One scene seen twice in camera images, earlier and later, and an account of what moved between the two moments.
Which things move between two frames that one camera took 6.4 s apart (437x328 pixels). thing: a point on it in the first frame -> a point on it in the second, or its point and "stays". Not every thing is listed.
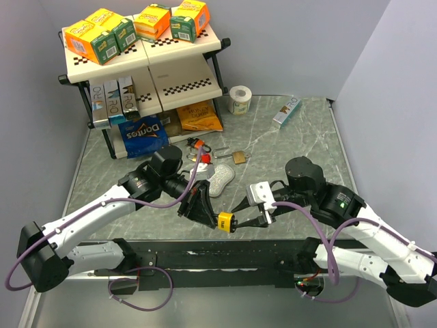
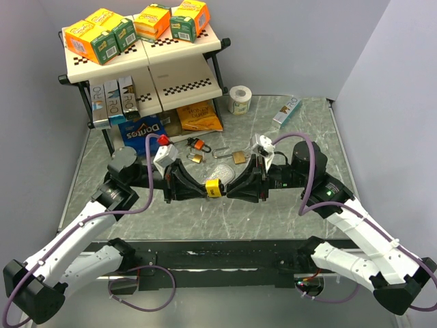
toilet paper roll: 240,100 stays
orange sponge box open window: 152,22 stays
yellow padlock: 227,222 -> 214,188
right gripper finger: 258,221 -> 249,192
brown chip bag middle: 172,122 stays
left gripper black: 197,205 -> 171,175
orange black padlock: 196,143 stays
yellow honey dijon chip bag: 200,117 stays
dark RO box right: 129,99 stays
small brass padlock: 193,157 stays
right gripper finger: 242,205 -> 250,178
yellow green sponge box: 123,29 stays
